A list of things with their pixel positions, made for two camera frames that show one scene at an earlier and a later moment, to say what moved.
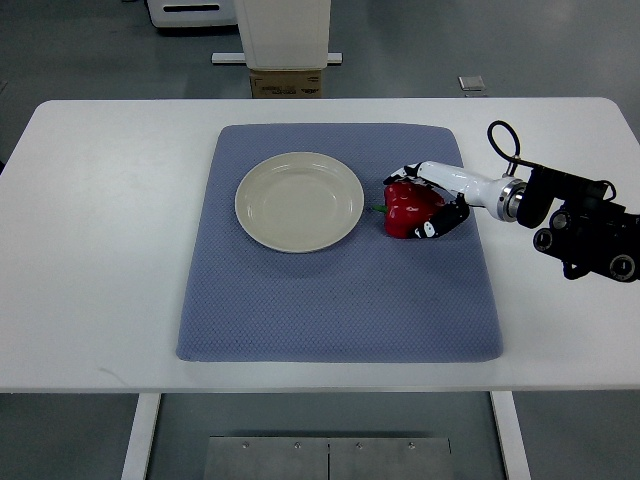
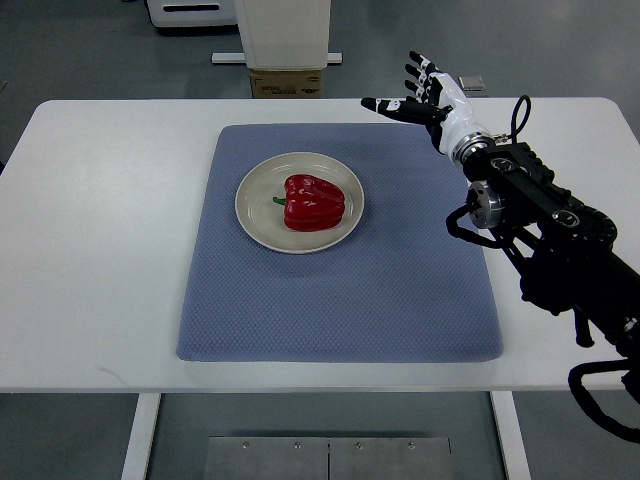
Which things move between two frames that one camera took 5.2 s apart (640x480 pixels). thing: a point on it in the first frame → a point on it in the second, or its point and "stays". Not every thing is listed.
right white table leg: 510,435 stays
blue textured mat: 371,298 stays
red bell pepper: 407,206 → 311,203
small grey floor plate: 471,83 stays
